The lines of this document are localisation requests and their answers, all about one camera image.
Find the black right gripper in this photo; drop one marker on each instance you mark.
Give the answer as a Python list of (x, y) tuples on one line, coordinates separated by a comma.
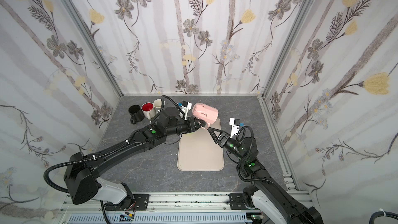
[(222, 138)]

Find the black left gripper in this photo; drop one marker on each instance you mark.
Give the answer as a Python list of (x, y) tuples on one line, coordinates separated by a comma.
[(192, 125)]

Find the pink mug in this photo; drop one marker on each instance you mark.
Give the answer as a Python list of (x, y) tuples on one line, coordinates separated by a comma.
[(205, 113)]

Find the grey mug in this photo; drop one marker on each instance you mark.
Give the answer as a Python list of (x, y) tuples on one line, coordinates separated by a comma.
[(158, 103)]

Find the white cream mug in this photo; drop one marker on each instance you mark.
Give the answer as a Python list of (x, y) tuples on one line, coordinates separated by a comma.
[(149, 110)]

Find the black mug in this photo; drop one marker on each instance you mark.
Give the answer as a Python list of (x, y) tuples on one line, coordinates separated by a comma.
[(136, 114)]

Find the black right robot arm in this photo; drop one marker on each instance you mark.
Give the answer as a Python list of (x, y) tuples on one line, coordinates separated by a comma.
[(264, 183)]

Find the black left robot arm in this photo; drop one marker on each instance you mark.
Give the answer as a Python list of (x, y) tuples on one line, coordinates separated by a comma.
[(80, 177)]

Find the beige rectangular tray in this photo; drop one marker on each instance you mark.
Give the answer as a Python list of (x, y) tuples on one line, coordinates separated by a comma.
[(199, 152)]

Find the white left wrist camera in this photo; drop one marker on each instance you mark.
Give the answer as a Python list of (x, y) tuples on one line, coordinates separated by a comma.
[(185, 107)]

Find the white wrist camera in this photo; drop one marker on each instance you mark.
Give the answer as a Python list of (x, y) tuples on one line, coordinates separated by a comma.
[(185, 107), (235, 126)]

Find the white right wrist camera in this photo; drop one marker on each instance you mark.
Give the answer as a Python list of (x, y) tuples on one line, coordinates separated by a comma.
[(235, 126)]

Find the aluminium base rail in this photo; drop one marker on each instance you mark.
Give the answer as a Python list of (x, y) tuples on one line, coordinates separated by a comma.
[(174, 208)]

